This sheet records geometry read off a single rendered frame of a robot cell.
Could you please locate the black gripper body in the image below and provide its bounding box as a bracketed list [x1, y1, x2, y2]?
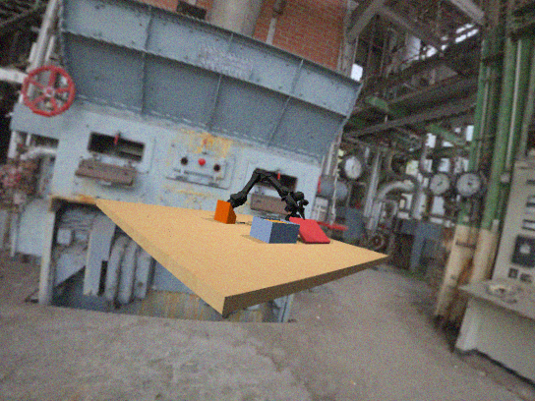
[285, 200, 309, 221]

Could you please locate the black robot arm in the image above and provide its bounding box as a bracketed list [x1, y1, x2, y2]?
[227, 169, 305, 212]

